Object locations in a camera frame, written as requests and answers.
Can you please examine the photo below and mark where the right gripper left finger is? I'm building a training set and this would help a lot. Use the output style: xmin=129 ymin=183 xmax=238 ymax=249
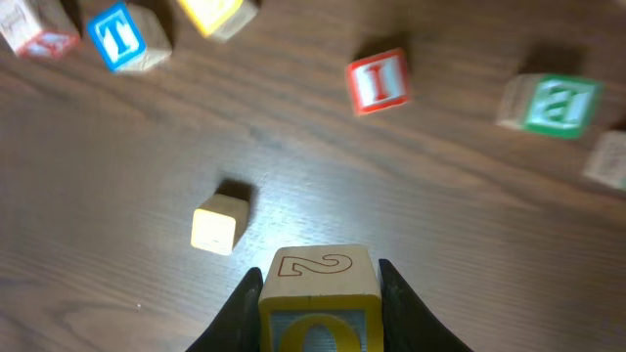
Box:
xmin=186 ymin=267 xmax=263 ymax=352

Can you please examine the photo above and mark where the blue T block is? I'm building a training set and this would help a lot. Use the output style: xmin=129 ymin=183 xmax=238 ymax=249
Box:
xmin=87 ymin=1 xmax=172 ymax=74

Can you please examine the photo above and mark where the yellow block centre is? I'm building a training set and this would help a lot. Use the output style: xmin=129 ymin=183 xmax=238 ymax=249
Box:
xmin=177 ymin=0 xmax=259 ymax=42

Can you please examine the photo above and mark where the green J block right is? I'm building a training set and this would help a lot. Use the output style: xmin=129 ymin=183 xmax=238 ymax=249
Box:
xmin=583 ymin=130 xmax=625 ymax=191

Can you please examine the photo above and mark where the white red-sided block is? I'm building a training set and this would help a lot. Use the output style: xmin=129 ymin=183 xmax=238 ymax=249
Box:
xmin=1 ymin=0 xmax=81 ymax=59

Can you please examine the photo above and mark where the yellow C block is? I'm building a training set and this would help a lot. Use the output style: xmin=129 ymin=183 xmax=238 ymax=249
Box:
xmin=191 ymin=194 xmax=249 ymax=256

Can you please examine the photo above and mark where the green B block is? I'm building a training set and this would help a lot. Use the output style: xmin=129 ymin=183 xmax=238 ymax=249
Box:
xmin=496 ymin=73 xmax=603 ymax=140

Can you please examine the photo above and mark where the red I block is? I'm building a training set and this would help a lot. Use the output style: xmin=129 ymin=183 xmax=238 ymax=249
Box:
xmin=345 ymin=48 xmax=411 ymax=115

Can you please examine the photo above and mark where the yellow O block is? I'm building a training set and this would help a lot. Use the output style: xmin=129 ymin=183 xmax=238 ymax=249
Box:
xmin=258 ymin=244 xmax=384 ymax=352

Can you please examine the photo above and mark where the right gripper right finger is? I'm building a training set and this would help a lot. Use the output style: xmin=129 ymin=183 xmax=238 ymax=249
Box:
xmin=379 ymin=259 xmax=471 ymax=352

